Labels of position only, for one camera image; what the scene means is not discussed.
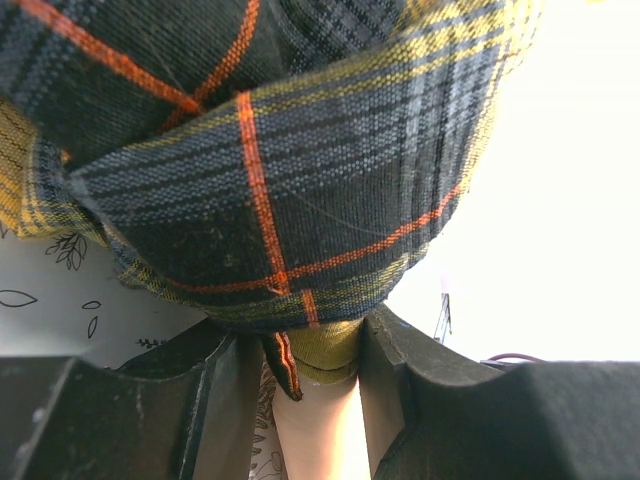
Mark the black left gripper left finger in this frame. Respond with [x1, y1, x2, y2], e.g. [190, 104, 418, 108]
[1, 321, 262, 479]

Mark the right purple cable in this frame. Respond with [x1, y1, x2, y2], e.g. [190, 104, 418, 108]
[482, 352, 544, 369]

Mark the mannequin hand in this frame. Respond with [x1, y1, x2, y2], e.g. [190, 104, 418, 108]
[272, 376, 371, 480]

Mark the yellow plaid shirt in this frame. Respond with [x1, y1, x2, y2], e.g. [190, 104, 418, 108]
[1, 1, 544, 400]

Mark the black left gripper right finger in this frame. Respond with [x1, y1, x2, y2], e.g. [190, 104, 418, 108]
[359, 306, 639, 479]

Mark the floral table mat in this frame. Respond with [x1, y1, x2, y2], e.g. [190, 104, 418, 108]
[1, 231, 285, 479]

